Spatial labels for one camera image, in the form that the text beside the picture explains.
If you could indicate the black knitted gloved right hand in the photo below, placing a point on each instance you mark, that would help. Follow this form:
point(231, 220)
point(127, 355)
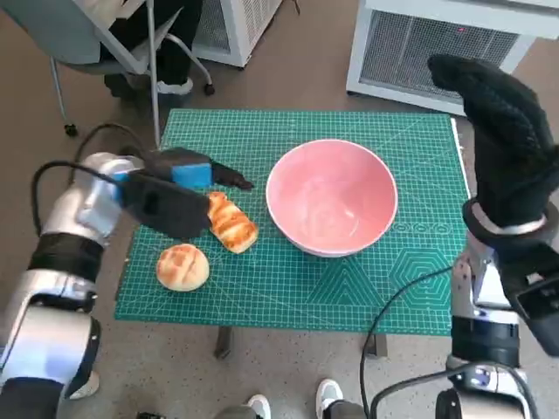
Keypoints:
point(506, 144)

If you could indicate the bare black left hand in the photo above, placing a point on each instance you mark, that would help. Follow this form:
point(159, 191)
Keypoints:
point(190, 172)

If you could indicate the oblong braided toy bread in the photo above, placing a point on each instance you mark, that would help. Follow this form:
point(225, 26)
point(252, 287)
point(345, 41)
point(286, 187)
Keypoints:
point(233, 227)

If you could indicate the round toy bread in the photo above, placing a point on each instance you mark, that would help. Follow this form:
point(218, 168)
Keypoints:
point(183, 266)

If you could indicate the pink bowl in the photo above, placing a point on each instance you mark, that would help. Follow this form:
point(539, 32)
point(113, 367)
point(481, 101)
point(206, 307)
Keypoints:
point(332, 192)

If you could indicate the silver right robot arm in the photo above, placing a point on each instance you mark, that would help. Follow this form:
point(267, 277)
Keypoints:
point(480, 331)

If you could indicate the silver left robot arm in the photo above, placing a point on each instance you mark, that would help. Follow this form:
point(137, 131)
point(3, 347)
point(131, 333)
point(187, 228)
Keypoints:
point(48, 323)

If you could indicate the large white grilled unit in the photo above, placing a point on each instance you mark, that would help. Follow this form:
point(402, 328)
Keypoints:
point(436, 48)

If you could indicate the person in dark trousers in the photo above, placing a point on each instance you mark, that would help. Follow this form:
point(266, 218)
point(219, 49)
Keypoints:
point(174, 48)

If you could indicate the green cutting mat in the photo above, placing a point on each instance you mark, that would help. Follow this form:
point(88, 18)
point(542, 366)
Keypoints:
point(271, 297)

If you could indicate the table leg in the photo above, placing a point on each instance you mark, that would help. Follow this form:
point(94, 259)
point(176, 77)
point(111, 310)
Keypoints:
point(379, 345)
point(223, 342)

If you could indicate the grey chair with metal legs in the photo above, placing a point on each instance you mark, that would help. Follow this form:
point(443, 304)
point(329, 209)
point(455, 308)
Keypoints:
point(48, 30)

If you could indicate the person with white shoes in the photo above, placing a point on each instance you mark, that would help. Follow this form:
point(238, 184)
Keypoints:
point(329, 393)

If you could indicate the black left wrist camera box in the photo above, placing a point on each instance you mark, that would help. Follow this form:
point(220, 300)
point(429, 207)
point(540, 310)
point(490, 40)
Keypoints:
point(170, 209)

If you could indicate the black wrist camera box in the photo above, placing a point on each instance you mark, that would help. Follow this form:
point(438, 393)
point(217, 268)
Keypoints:
point(539, 305)
point(170, 209)

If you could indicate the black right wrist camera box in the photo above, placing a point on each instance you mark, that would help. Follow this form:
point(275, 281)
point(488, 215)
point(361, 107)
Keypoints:
point(539, 305)

